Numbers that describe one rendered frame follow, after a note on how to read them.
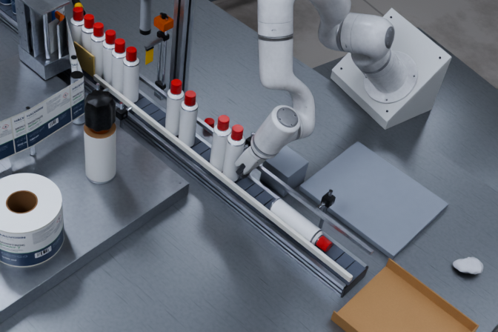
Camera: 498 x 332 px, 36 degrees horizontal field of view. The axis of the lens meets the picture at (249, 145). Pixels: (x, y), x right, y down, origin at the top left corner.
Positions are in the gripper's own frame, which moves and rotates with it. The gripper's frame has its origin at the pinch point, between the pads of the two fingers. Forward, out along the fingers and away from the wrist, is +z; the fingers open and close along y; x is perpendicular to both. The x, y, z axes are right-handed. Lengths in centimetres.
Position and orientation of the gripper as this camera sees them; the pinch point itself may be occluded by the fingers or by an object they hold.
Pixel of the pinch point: (244, 171)
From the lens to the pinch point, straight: 227.0
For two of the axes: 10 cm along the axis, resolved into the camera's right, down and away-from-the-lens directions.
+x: 6.4, 7.5, -1.5
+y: -6.8, 4.6, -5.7
